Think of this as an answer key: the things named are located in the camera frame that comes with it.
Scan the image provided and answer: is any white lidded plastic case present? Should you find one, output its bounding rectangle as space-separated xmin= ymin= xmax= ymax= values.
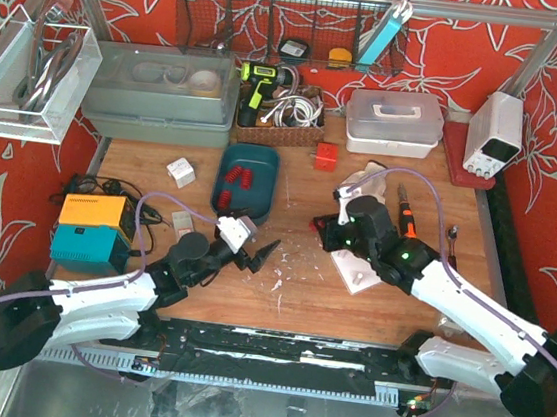
xmin=345 ymin=89 xmax=444 ymax=159

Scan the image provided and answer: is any small ratchet tool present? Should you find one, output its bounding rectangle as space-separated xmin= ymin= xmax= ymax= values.
xmin=446 ymin=225 xmax=458 ymax=267

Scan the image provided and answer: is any black cable bundle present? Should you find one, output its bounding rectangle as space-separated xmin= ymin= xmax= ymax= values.
xmin=44 ymin=170 xmax=181 ymax=258

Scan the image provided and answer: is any white cube power socket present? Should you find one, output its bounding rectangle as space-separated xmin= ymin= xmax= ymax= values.
xmin=166 ymin=157 xmax=196 ymax=188

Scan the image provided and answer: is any woven wicker basket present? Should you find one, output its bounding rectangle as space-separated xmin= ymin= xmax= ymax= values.
xmin=235 ymin=85 xmax=325 ymax=148

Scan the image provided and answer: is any teal plastic tray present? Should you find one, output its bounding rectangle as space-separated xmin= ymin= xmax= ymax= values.
xmin=210 ymin=143 xmax=280 ymax=225

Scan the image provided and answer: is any orange black screwdriver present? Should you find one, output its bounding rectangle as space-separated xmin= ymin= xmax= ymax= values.
xmin=397 ymin=183 xmax=417 ymax=238

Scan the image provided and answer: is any orange cube power socket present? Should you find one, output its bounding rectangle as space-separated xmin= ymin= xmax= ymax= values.
xmin=310 ymin=142 xmax=339 ymax=172

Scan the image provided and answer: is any orange teal battery charger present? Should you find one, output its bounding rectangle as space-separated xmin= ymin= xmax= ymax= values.
xmin=50 ymin=193 xmax=135 ymax=276

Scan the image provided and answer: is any black wire basket shelf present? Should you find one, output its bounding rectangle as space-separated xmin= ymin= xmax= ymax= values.
xmin=175 ymin=0 xmax=409 ymax=75

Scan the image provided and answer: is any teal white box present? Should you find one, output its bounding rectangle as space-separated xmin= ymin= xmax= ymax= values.
xmin=355 ymin=0 xmax=414 ymax=71

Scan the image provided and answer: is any white work glove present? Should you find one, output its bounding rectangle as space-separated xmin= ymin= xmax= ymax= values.
xmin=342 ymin=161 xmax=386 ymax=203

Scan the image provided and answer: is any yellow tape measure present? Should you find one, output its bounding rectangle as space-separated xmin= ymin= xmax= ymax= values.
xmin=327 ymin=47 xmax=353 ymax=70

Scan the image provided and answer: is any grey plastic storage box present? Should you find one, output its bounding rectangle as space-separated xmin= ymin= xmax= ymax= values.
xmin=81 ymin=41 xmax=240 ymax=148

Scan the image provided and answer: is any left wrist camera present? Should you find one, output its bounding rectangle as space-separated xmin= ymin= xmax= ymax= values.
xmin=216 ymin=216 xmax=257 ymax=254

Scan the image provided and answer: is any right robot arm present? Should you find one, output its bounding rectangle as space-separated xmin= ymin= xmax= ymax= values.
xmin=311 ymin=214 xmax=557 ymax=417

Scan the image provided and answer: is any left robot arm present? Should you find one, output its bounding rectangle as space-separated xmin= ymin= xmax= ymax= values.
xmin=0 ymin=232 xmax=278 ymax=371

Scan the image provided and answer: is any white peg board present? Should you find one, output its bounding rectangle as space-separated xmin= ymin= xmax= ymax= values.
xmin=330 ymin=250 xmax=381 ymax=295

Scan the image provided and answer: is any black round tape measure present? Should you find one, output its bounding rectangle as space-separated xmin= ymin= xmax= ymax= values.
xmin=277 ymin=38 xmax=311 ymax=66

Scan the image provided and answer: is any clear acrylic wall bin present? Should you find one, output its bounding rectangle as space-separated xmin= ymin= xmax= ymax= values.
xmin=0 ymin=6 xmax=103 ymax=145

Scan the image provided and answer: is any red foam pad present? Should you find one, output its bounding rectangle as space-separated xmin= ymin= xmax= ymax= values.
xmin=435 ymin=119 xmax=503 ymax=192

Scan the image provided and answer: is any white power supply unit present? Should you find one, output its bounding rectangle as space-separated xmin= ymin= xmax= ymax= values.
xmin=462 ymin=91 xmax=524 ymax=180

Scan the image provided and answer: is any white cable coil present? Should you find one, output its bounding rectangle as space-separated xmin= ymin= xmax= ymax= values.
xmin=282 ymin=93 xmax=325 ymax=130

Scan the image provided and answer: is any yellow black power drill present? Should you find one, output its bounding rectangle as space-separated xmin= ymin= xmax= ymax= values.
xmin=237 ymin=61 xmax=294 ymax=128

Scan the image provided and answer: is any wooden button box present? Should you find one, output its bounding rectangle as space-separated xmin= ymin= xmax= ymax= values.
xmin=437 ymin=315 xmax=466 ymax=338

